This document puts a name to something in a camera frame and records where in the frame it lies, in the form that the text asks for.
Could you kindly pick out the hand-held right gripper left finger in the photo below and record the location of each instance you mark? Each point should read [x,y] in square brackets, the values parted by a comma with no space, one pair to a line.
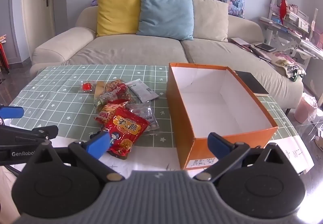
[99,145]

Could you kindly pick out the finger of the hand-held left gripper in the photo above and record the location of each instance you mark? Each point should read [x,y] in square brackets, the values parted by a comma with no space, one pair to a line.
[11,112]
[35,131]

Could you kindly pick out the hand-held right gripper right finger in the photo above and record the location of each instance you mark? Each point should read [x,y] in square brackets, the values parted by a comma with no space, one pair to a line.
[216,147]

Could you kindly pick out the red noodle snack packet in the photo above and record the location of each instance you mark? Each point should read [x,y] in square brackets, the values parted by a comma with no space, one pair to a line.
[126,130]

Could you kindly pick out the red striped fries snack packet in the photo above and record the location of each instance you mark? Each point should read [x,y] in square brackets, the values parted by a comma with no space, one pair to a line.
[107,114]

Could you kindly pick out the clear green-edged snack packet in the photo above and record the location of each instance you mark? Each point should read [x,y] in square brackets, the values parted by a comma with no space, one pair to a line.
[107,100]

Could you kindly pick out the clear packet of white balls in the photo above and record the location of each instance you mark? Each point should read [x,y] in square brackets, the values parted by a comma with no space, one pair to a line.
[146,114]

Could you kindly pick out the orange cardboard box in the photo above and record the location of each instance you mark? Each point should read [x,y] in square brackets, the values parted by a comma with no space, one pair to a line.
[181,102]

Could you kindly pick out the red braised meat packet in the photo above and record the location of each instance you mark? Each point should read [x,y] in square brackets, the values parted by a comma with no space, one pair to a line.
[117,86]

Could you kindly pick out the white paper sheet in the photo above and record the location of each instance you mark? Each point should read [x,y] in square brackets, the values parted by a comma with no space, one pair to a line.
[151,158]

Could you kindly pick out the clear bread packet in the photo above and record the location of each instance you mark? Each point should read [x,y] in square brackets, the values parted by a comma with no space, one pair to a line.
[99,90]

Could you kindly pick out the small red jelly packet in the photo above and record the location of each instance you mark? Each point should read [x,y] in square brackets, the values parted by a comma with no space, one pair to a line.
[87,86]

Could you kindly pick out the grey foil packet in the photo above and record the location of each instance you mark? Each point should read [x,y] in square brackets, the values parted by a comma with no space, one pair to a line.
[142,90]

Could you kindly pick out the black notebook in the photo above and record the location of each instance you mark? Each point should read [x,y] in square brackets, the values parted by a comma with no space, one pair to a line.
[249,82]

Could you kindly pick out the pink waste bin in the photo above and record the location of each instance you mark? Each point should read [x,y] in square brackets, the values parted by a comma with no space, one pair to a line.
[305,110]

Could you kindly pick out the beige sofa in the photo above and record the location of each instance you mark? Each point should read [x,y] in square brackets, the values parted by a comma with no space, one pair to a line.
[131,49]

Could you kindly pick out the thin pale book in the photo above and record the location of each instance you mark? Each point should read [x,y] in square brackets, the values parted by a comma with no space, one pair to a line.
[238,41]

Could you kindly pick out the floral printed cloth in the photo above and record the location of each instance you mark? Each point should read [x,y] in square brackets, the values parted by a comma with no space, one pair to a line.
[287,62]

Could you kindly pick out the tablet with dark screen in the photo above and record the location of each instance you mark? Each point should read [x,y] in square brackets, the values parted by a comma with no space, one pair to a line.
[265,47]

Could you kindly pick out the beige pillow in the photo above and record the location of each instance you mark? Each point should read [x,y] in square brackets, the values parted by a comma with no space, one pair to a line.
[209,19]

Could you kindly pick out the yellow pillow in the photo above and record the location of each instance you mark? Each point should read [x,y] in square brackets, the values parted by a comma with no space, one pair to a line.
[116,14]

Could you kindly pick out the light blue pillow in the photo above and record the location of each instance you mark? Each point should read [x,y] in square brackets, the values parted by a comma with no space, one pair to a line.
[164,14]

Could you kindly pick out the printed figure pillow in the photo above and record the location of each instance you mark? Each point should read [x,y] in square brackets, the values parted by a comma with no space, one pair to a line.
[232,1]

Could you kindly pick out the red hanging ornament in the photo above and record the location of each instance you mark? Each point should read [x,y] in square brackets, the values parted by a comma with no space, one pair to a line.
[283,10]

